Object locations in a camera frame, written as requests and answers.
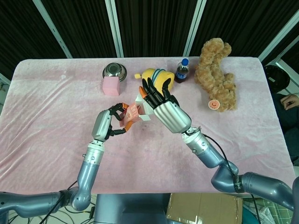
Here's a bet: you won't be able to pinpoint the bystander dark clothes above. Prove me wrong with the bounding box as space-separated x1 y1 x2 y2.
277 92 299 161

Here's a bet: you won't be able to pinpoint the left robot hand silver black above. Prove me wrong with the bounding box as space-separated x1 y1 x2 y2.
90 102 135 142

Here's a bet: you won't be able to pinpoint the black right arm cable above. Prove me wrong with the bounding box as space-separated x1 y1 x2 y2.
197 130 261 224

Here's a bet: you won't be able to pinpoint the pink and white carton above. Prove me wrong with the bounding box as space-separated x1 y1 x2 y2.
119 93 154 128

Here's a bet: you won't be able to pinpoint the black round object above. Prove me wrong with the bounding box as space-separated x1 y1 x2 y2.
263 64 291 93

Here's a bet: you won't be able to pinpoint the grey robot torso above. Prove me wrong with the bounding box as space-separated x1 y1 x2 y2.
94 193 172 224

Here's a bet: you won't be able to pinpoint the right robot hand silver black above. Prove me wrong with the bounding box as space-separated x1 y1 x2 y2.
139 78 192 134

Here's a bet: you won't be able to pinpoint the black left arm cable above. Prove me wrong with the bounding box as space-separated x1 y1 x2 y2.
41 181 79 224

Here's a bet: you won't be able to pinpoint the white aluminium frame post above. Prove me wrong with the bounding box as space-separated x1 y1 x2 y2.
0 72 11 86
32 0 73 59
258 9 299 61
183 0 206 56
275 58 299 79
105 0 124 58

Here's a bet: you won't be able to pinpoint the black pleated curtain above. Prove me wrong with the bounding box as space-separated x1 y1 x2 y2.
0 0 299 75

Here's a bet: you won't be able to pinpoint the green cutting mat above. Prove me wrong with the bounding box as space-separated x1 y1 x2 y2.
242 198 299 224

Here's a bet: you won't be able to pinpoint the bystander bare hand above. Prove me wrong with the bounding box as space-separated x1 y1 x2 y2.
280 94 299 111

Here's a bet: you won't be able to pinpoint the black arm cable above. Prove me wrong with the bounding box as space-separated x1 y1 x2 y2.
41 181 79 224
197 130 261 224

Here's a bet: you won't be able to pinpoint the pink cube block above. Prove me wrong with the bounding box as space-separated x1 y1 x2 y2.
102 76 121 96

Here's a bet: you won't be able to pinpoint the yellow plush toy striped cap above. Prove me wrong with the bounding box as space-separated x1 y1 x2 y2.
134 68 176 91

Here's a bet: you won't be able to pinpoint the pink fluffy table cloth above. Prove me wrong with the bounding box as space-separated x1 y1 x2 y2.
0 56 296 196

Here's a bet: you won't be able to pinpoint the brown cardboard box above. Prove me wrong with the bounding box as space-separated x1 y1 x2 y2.
165 193 243 224

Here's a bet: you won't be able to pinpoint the stainless steel bowl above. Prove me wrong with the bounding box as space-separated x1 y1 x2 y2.
102 63 128 82

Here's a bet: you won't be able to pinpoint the brown teddy bear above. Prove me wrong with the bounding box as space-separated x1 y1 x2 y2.
194 38 239 113

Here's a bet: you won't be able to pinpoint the cola bottle blue cap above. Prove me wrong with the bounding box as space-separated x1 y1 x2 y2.
174 58 190 84

